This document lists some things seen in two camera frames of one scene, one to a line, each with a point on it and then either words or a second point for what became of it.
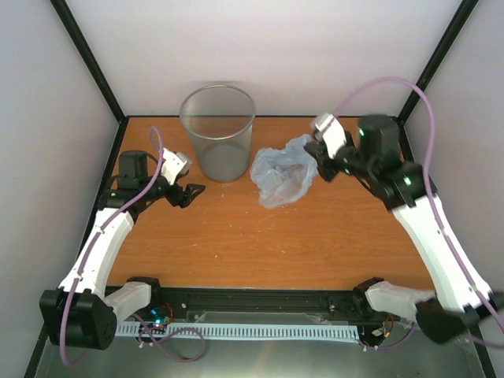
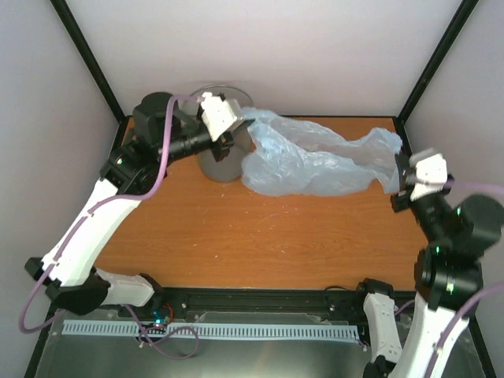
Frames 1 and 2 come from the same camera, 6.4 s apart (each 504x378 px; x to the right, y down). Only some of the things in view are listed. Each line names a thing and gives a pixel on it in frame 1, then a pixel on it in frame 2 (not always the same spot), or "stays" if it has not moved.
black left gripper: x=186 y=198 → x=227 y=144
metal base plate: x=413 y=356 stays
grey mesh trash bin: x=219 y=119 stays
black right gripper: x=317 y=150 → x=403 y=158
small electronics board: x=160 y=318 stays
